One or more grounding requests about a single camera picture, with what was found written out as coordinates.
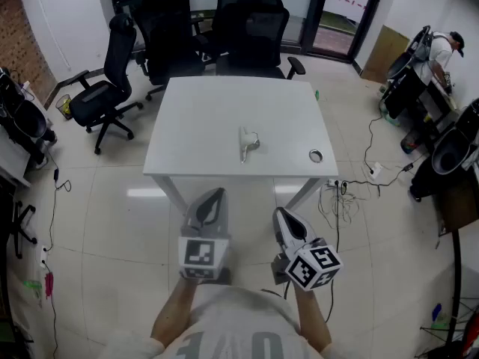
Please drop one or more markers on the red object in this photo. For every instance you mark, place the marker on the red object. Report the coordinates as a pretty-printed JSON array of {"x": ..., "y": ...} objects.
[{"x": 471, "y": 335}]

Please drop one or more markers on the person's left forearm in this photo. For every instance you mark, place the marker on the person's left forearm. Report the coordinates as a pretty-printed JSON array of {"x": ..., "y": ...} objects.
[{"x": 174, "y": 309}]

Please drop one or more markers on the brown cardboard sheet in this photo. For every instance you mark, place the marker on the brown cardboard sheet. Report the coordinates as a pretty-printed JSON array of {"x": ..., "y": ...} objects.
[{"x": 385, "y": 54}]

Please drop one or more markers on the colourful bin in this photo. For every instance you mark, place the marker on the colourful bin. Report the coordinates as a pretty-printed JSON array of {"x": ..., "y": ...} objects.
[{"x": 409, "y": 143}]

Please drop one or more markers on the black tripod stand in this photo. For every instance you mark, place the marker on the black tripod stand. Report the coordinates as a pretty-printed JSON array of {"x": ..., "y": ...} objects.
[{"x": 457, "y": 267}]

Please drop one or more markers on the black shell chair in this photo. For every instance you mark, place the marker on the black shell chair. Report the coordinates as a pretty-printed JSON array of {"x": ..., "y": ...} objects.
[
  {"x": 402, "y": 64},
  {"x": 28, "y": 120},
  {"x": 449, "y": 155}
]

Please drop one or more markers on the black power adapter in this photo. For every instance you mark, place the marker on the black power adapter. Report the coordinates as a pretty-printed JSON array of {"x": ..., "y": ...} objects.
[{"x": 408, "y": 167}]

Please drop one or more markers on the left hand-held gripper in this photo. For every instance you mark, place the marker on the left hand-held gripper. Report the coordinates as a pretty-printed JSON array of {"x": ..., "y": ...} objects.
[{"x": 204, "y": 254}]

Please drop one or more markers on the person's dark trouser leg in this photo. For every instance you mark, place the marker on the person's dark trouser leg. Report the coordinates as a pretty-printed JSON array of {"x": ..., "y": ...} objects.
[{"x": 224, "y": 276}]

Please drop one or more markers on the black chair base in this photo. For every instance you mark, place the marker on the black chair base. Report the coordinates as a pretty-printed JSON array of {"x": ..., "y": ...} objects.
[{"x": 18, "y": 226}]

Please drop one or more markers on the white desk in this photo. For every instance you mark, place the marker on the white desk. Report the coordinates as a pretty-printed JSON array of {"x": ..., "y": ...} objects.
[{"x": 11, "y": 159}]

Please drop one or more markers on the dark desk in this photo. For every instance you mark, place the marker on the dark desk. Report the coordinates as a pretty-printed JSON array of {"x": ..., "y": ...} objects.
[{"x": 436, "y": 101}]

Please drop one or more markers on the white power strip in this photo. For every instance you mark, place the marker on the white power strip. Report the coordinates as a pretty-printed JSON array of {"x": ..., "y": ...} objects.
[
  {"x": 374, "y": 171},
  {"x": 333, "y": 183},
  {"x": 44, "y": 254}
]

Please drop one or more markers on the white table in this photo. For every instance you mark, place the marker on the white table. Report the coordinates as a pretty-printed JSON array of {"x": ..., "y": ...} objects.
[{"x": 224, "y": 107}]

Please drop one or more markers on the black mesh wastebasket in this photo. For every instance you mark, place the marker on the black mesh wastebasket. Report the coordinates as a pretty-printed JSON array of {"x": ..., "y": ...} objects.
[{"x": 63, "y": 107}]

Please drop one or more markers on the green plastic object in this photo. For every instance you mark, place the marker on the green plastic object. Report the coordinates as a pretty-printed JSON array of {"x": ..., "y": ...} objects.
[{"x": 31, "y": 285}]

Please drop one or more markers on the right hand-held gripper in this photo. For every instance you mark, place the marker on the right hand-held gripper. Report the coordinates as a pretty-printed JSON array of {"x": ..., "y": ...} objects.
[{"x": 312, "y": 267}]

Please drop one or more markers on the person's right forearm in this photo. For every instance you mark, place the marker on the person's right forearm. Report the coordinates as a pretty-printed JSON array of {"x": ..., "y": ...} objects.
[{"x": 310, "y": 320}]

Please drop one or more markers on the small green bottle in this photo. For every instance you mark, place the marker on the small green bottle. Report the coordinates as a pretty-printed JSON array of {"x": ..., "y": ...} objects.
[{"x": 317, "y": 95}]

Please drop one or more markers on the pink cloth piece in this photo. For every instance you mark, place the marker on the pink cloth piece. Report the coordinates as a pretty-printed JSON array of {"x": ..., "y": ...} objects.
[{"x": 49, "y": 284}]

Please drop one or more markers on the black door frame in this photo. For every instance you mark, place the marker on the black door frame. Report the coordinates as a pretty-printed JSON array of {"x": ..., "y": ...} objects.
[{"x": 312, "y": 13}]

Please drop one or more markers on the person's white shirt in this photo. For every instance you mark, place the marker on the person's white shirt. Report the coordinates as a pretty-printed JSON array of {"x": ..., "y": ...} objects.
[{"x": 235, "y": 324}]

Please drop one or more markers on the blue bottle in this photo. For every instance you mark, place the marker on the blue bottle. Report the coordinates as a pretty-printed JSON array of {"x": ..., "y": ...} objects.
[{"x": 436, "y": 311}]

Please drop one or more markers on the brown wooden desk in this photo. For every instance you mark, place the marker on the brown wooden desk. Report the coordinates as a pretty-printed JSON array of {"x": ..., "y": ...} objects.
[{"x": 460, "y": 208}]

